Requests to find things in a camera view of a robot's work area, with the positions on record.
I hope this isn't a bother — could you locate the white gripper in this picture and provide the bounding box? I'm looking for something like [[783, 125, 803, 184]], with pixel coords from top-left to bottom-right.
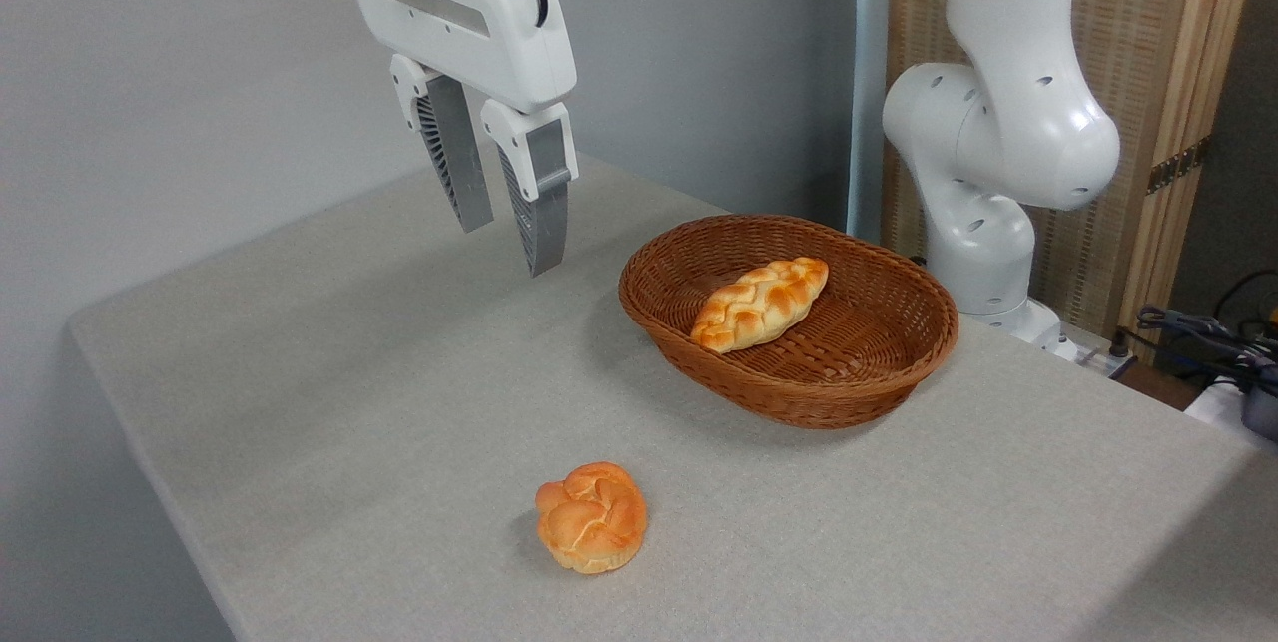
[[339, 0, 580, 278]]

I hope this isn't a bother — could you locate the long braided bread loaf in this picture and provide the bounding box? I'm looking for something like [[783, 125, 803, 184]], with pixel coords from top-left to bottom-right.
[[690, 257, 830, 354]]

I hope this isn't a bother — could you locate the round knotted bread bun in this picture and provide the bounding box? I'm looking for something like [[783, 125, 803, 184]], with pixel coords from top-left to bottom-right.
[[535, 462, 648, 575]]

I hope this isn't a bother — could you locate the brown wicker basket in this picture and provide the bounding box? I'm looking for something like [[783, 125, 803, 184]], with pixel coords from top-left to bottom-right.
[[618, 214, 959, 430]]

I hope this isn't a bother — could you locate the grey tablecloth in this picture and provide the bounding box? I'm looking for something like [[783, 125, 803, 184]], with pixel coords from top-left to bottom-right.
[[65, 151, 1278, 642]]

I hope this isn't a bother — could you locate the white vertical pole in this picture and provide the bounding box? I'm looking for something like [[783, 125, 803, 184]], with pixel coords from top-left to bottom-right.
[[847, 0, 892, 246]]

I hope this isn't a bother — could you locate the white power strip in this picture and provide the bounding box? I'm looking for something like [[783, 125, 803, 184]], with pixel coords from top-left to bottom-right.
[[1074, 340, 1135, 375]]

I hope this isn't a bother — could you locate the wooden woven folding screen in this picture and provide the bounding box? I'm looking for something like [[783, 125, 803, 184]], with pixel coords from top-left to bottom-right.
[[884, 0, 1264, 343]]

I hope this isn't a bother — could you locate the white flat object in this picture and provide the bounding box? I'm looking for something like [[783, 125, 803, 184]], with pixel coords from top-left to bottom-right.
[[1185, 377, 1249, 428]]

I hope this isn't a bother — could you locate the grey electronic device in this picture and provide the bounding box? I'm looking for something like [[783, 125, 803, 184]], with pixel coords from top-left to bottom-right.
[[1241, 362, 1278, 443]]

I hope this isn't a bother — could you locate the grey cable bundle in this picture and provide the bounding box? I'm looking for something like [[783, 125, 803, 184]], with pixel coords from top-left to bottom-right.
[[1133, 306, 1278, 378]]

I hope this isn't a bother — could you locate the black looped cable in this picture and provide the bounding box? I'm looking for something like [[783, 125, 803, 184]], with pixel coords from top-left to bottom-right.
[[1211, 269, 1278, 325]]

